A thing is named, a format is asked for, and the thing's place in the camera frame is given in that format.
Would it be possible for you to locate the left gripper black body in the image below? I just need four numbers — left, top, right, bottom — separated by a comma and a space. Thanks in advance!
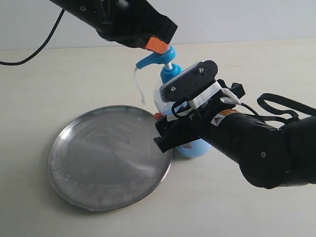
49, 0, 165, 44

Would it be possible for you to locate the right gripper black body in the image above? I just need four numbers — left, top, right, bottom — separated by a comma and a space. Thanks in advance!
154, 79, 245, 152

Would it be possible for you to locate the blue soap pump bottle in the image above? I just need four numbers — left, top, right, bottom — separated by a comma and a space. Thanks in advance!
135, 46, 211, 158

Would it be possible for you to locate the blue soap blob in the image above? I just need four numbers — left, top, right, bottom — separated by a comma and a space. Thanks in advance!
133, 67, 146, 105

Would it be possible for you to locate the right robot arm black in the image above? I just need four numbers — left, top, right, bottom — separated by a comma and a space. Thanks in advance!
155, 79, 316, 189

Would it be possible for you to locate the round metal plate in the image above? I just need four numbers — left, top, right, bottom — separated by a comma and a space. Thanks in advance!
47, 105, 172, 212

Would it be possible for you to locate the right wrist camera grey black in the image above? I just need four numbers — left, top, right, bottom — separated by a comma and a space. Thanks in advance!
159, 60, 218, 103

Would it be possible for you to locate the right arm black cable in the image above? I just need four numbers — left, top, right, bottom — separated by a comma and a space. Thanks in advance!
238, 93, 316, 124

